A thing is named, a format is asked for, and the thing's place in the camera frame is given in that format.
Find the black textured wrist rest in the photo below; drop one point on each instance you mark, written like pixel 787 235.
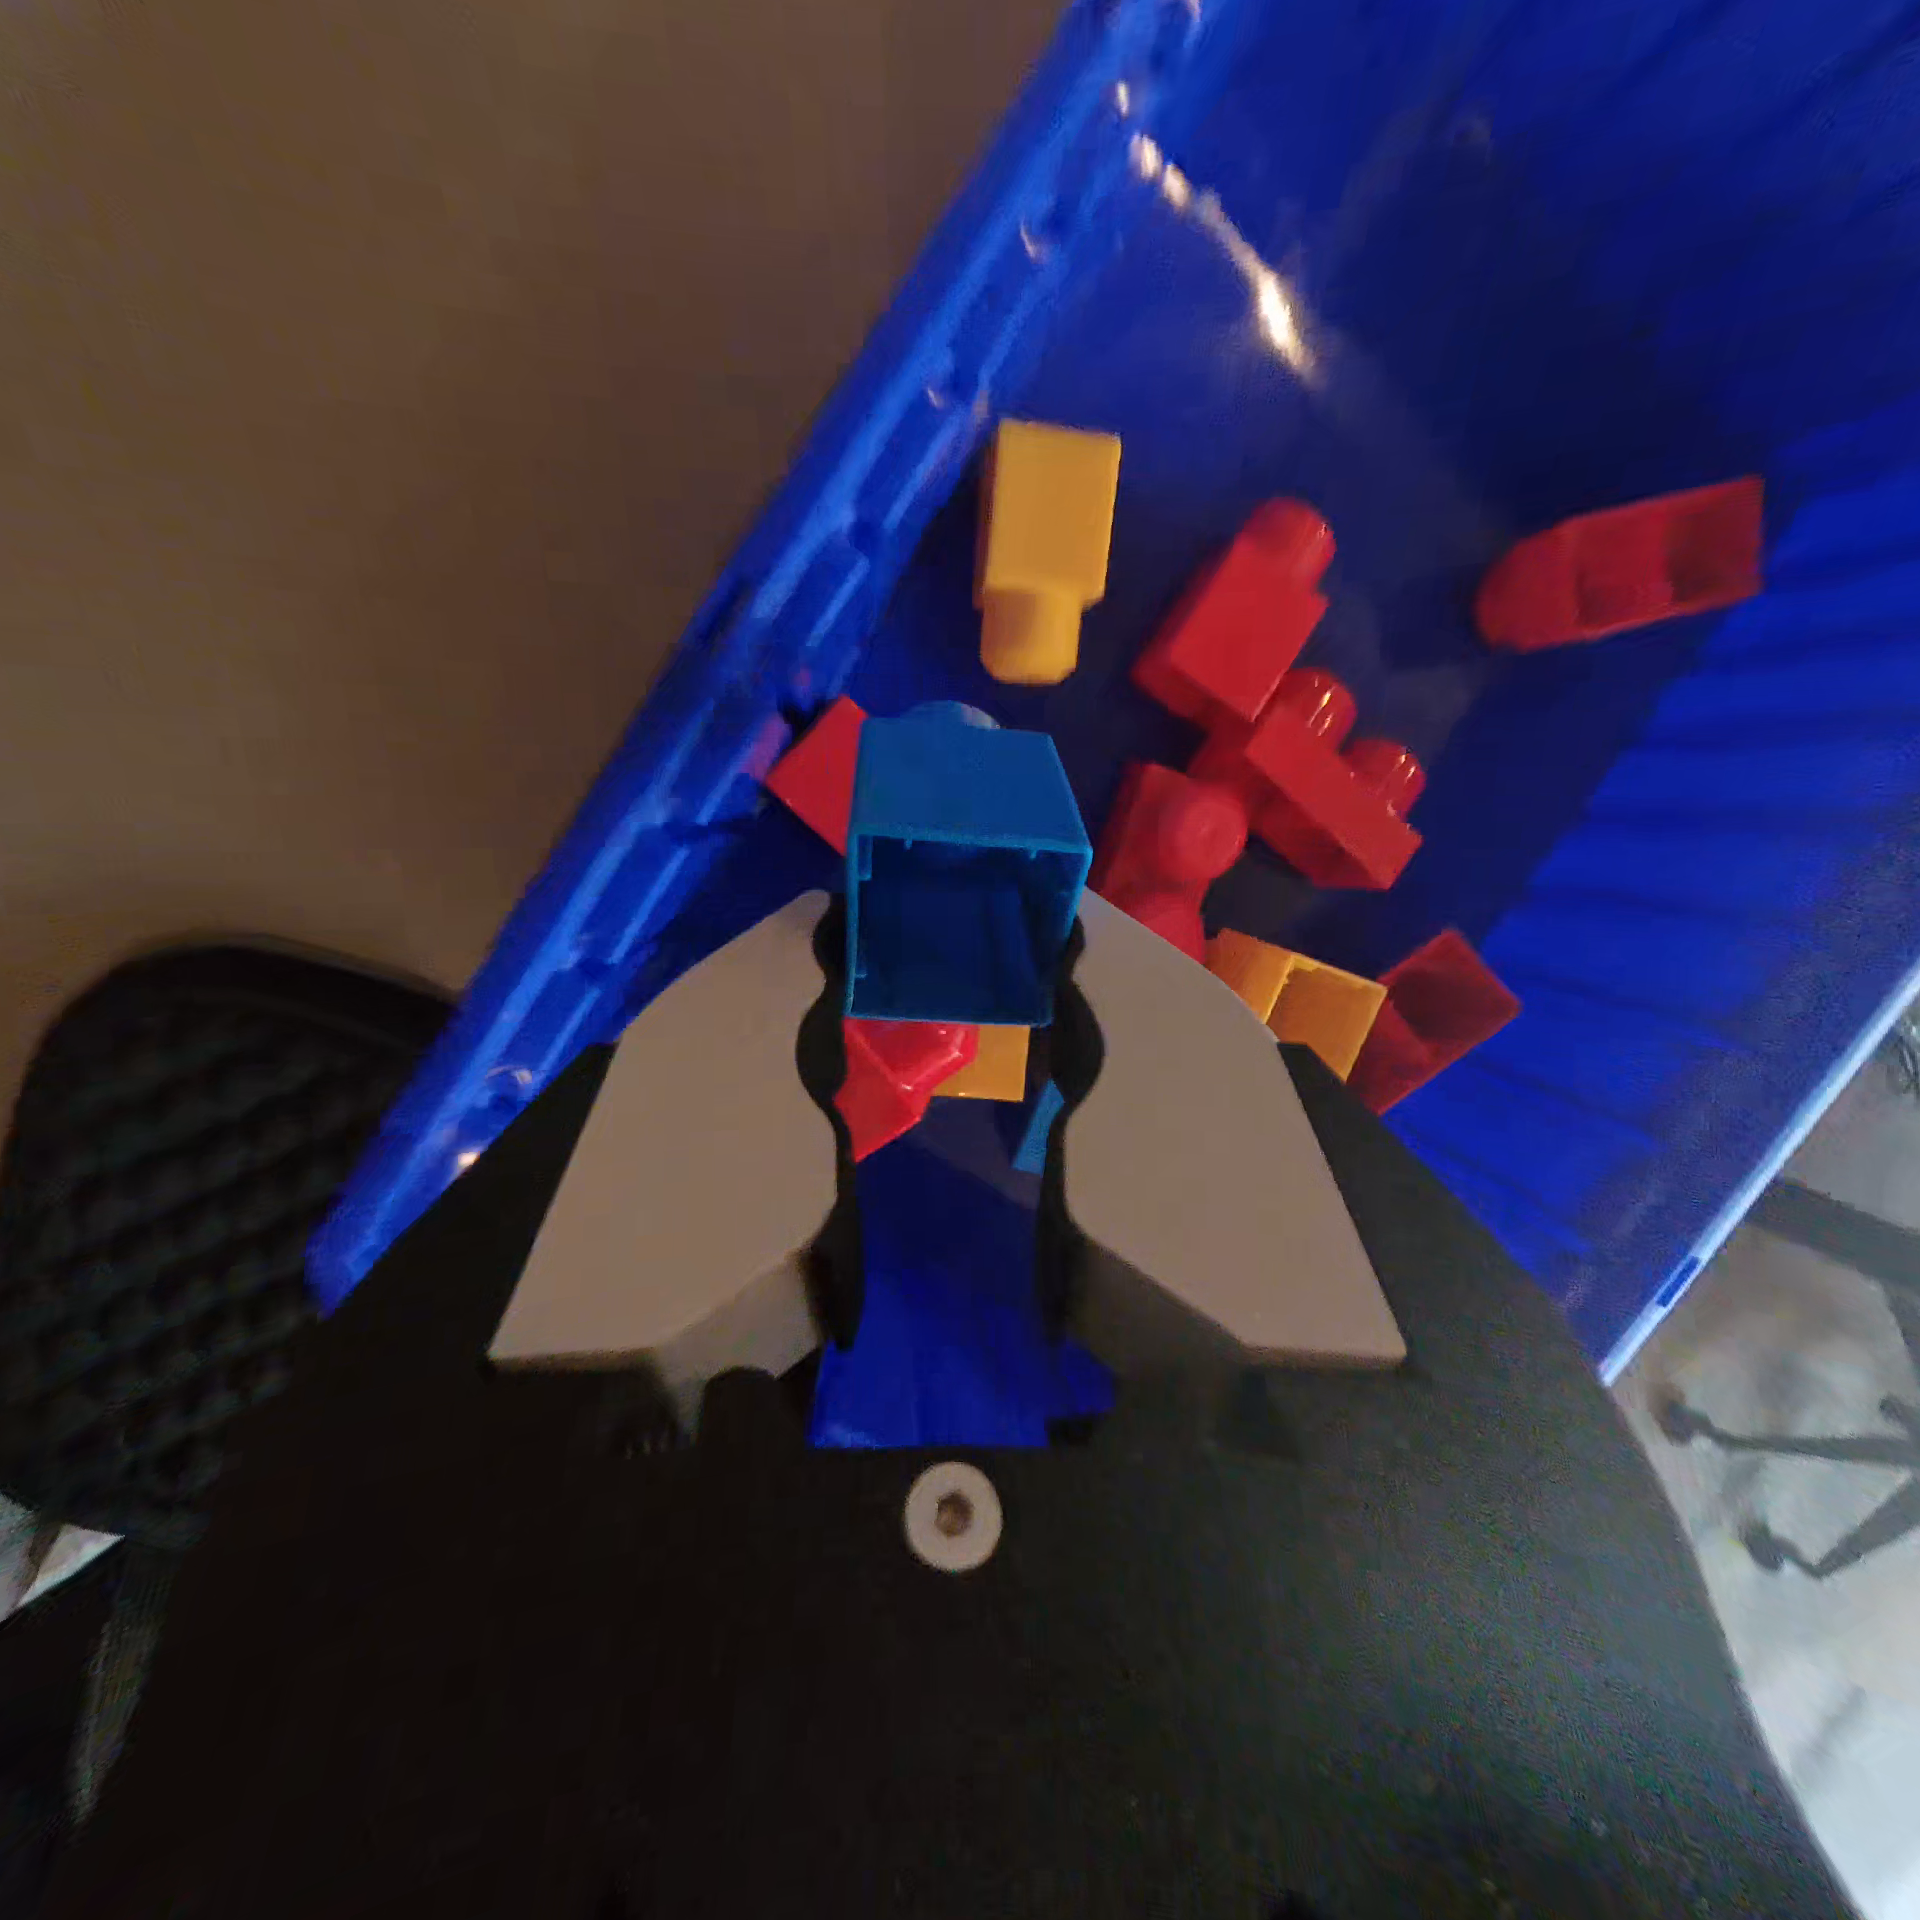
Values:
pixel 182 1231

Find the black metal desk legs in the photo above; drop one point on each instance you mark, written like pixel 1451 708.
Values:
pixel 1801 1440

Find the pile of assorted toy blocks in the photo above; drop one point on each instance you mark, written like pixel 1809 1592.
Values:
pixel 1322 780

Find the blue plastic bin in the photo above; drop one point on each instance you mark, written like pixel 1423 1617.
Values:
pixel 1622 901

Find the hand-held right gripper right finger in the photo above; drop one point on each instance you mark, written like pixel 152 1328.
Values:
pixel 1230 1201

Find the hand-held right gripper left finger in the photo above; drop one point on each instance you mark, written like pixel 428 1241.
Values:
pixel 674 1201

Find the blue building block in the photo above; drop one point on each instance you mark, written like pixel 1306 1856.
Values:
pixel 961 797

